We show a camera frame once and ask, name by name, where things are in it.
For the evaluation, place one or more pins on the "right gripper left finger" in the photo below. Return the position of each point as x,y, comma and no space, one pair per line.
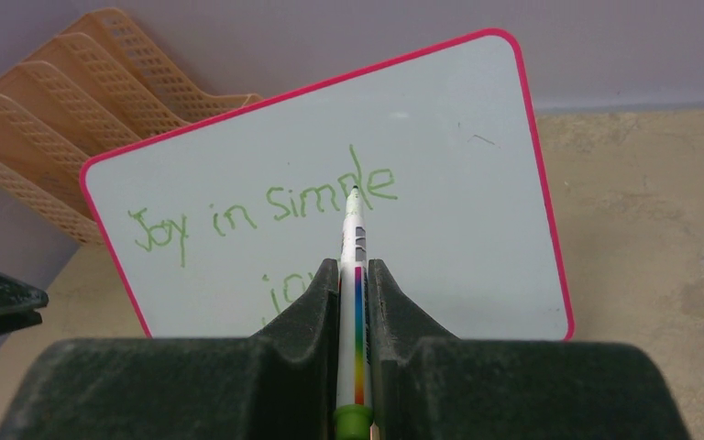
276,384

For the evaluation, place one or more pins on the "orange plastic file organizer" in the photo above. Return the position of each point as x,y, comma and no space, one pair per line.
99,85

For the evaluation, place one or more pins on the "white green marker pen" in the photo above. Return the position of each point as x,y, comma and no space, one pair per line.
353,415

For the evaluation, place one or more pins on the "pink framed whiteboard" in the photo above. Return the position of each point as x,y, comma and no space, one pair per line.
218,227

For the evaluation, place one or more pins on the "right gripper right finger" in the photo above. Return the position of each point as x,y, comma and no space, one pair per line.
431,384

